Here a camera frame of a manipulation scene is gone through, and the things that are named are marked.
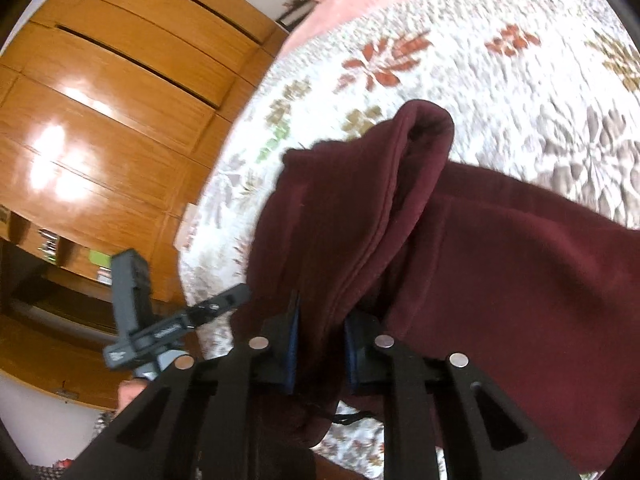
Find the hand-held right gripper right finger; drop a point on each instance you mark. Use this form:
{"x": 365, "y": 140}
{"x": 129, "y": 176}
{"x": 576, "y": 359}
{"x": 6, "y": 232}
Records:
{"x": 352, "y": 355}

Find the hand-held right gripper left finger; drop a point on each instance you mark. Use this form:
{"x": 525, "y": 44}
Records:
{"x": 292, "y": 355}

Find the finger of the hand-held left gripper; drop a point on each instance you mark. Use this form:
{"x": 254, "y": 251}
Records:
{"x": 220, "y": 302}

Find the maroon pants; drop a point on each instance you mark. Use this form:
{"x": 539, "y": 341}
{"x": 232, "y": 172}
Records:
{"x": 450, "y": 270}

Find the person's left hand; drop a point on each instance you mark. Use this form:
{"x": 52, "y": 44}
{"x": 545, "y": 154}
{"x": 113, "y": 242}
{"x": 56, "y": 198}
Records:
{"x": 132, "y": 392}

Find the green box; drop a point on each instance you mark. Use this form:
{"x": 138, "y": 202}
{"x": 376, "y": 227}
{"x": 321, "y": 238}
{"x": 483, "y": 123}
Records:
{"x": 98, "y": 258}

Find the wooden shelf unit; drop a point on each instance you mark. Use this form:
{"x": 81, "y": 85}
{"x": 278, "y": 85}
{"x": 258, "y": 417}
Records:
{"x": 55, "y": 270}

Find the wooden wardrobe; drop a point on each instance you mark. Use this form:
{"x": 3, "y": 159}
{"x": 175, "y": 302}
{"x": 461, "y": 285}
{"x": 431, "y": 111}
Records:
{"x": 120, "y": 110}

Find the dark nightstand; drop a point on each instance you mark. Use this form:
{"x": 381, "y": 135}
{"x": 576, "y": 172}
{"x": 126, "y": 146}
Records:
{"x": 295, "y": 10}

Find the floral quilted bedspread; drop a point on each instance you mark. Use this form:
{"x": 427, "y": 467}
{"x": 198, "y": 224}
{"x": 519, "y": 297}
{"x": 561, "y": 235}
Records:
{"x": 500, "y": 85}

